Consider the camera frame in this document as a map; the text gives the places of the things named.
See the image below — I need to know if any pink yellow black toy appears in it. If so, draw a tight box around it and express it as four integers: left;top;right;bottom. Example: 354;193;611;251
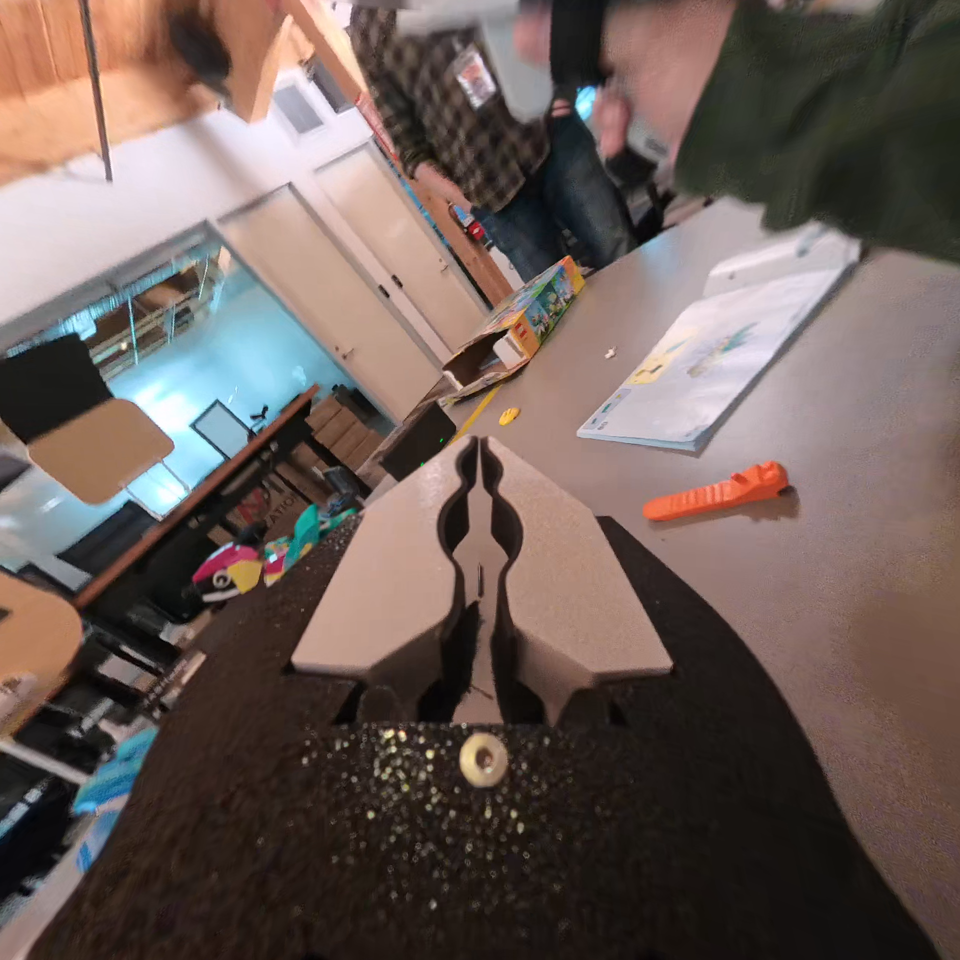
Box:
190;543;265;603

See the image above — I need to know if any black power box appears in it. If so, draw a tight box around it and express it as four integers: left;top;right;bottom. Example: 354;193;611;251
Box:
381;403;459;483

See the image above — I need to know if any yellow tape strip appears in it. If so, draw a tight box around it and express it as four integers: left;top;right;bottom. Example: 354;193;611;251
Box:
448;382;504;445

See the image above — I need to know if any colourful lego box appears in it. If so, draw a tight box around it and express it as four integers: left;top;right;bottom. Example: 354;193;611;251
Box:
441;255;587;400

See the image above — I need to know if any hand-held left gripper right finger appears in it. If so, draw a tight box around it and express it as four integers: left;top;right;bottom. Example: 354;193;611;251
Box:
480;436;675;726

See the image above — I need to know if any long wooden table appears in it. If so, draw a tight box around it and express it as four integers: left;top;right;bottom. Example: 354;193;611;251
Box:
73;385;321;610

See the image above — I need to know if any black panel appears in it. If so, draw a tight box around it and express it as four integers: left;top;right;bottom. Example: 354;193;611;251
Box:
0;333;115;445

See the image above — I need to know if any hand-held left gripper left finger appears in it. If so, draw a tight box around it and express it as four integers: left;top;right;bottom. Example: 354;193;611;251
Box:
291;436;482;726

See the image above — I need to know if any tan chair seat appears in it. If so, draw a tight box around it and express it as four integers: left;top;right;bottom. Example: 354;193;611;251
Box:
27;398;176;506

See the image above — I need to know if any lego instruction booklet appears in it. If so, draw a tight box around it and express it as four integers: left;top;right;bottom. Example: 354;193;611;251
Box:
576;225;863;453

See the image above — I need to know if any white door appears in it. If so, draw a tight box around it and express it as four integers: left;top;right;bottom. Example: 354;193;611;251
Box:
216;183;444;421
313;141;490;346

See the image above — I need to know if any person's right hand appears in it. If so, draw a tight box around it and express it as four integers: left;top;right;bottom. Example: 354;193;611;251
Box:
592;3;740;160

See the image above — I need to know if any orange brick separator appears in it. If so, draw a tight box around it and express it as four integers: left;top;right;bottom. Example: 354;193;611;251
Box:
642;460;791;523

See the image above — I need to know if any wooden beam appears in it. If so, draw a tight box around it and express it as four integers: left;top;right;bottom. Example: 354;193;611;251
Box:
217;0;369;125

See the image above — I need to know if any stack of cardboard boxes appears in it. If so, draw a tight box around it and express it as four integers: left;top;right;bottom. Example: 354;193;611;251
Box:
306;388;393;468

